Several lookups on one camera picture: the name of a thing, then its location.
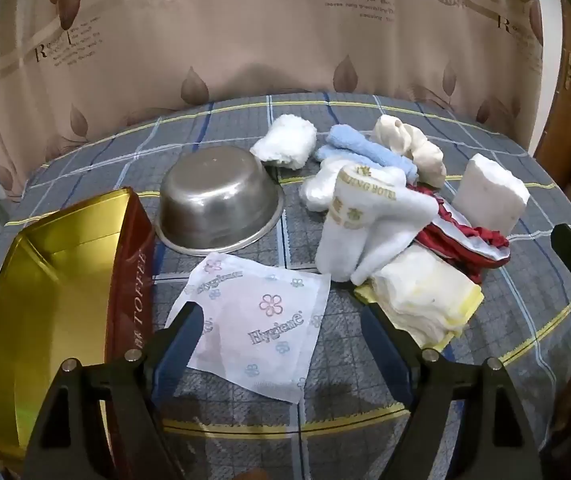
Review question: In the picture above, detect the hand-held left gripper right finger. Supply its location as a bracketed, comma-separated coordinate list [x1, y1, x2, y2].
[360, 302, 553, 480]

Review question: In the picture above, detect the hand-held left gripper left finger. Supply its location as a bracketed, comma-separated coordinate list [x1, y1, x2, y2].
[20, 304, 205, 480]

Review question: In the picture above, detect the white cloth yellow edge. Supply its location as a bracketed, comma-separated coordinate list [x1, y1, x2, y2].
[354, 245, 485, 351]

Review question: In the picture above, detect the white flower-print wipe packet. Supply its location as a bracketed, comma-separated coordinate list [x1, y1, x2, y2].
[163, 252, 332, 405]

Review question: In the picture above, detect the white foam block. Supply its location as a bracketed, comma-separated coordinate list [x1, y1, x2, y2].
[451, 154, 531, 238]

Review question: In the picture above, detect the red and white star-print cloth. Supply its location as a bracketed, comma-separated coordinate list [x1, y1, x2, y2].
[405, 185, 511, 283]

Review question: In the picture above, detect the white towel with gold print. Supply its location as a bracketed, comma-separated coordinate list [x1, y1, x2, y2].
[314, 162, 439, 286]

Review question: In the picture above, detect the gold and red tin box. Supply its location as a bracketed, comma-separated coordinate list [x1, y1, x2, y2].
[0, 187, 159, 480]

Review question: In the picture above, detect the small clear plastic bag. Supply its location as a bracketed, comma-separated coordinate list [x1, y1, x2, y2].
[299, 157, 361, 212]

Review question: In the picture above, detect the cream cloth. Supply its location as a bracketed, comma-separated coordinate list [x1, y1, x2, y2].
[369, 114, 447, 188]

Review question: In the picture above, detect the grey checked tablecloth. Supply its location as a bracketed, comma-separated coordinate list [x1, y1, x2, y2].
[0, 89, 571, 480]

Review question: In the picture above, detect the stainless steel bowl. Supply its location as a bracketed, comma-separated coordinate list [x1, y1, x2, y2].
[154, 149, 285, 256]

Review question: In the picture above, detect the light blue rolled towel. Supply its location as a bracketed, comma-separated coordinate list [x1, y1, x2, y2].
[315, 124, 419, 186]

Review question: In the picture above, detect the white fluffy rolled towel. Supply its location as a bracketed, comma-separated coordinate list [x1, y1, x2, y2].
[250, 114, 317, 170]

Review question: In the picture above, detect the beige leaf-print curtain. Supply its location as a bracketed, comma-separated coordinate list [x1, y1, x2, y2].
[0, 0, 566, 206]

